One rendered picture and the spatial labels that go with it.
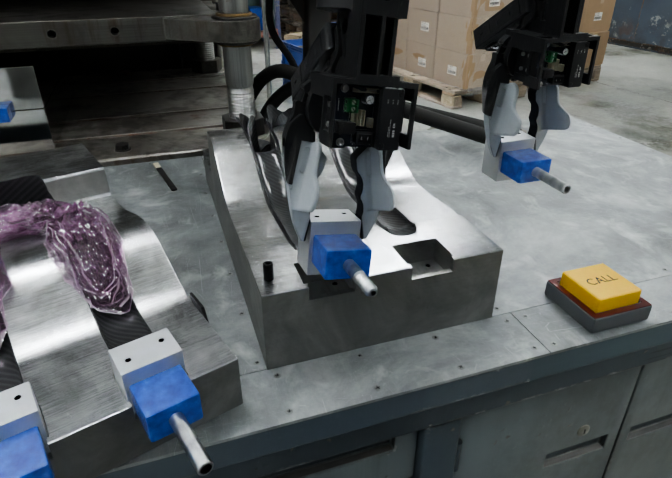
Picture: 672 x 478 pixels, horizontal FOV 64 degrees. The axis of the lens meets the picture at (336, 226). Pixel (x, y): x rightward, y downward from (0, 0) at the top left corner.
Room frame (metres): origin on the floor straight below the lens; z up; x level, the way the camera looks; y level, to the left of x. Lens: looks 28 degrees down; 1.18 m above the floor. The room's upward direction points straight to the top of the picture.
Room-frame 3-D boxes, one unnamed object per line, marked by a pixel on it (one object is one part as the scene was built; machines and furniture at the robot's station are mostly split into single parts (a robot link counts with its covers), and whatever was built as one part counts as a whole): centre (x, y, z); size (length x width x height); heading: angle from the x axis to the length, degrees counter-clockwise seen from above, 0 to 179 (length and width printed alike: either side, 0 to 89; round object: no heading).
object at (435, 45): (4.82, -0.97, 0.47); 1.22 x 0.80 x 0.94; 28
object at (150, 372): (0.30, 0.13, 0.86); 0.13 x 0.05 x 0.05; 36
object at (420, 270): (0.48, -0.09, 0.87); 0.05 x 0.05 x 0.04; 19
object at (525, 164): (0.61, -0.24, 0.93); 0.13 x 0.05 x 0.05; 19
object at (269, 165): (0.66, 0.03, 0.92); 0.35 x 0.16 x 0.09; 19
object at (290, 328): (0.68, 0.03, 0.87); 0.50 x 0.26 x 0.14; 19
